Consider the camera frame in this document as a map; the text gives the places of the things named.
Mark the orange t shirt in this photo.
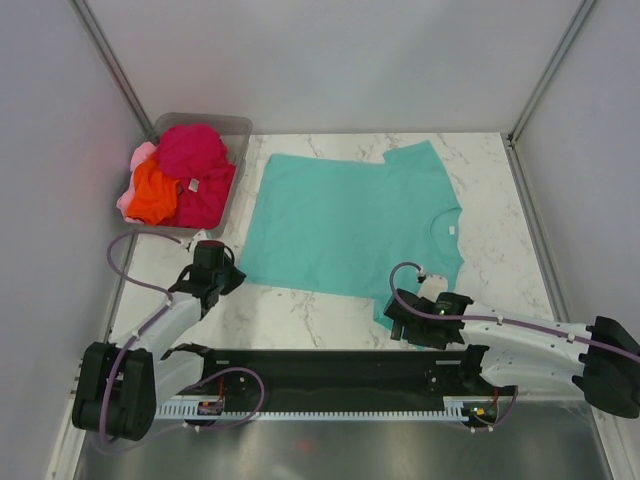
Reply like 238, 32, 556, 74
125, 153, 179, 226

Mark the light pink t shirt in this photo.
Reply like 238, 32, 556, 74
116, 141, 156, 217

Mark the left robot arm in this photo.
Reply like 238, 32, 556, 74
72, 239, 246, 444

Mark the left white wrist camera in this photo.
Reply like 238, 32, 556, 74
180, 230, 212, 252

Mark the aluminium frame post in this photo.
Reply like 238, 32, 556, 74
502, 0, 600, 149
69, 0, 153, 137

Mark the white slotted cable duct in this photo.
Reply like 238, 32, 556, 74
154, 397, 469, 422

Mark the left aluminium frame post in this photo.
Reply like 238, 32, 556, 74
69, 0, 153, 137

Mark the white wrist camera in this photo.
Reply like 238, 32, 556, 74
417, 270, 449, 301
180, 230, 212, 252

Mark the right aluminium frame post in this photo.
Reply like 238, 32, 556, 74
502, 0, 600, 149

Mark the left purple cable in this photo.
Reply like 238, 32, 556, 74
93, 229, 266, 446

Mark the teal t shirt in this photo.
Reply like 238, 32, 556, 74
240, 141, 463, 328

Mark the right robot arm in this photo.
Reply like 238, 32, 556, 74
374, 289, 639, 419

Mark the magenta t shirt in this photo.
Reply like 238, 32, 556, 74
156, 123, 236, 229

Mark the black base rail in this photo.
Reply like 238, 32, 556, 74
184, 347, 514, 412

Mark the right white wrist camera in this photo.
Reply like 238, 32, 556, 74
417, 270, 449, 301

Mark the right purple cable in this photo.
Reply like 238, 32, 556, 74
388, 260, 640, 434

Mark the purple cable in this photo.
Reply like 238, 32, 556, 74
93, 229, 266, 446
388, 260, 640, 434

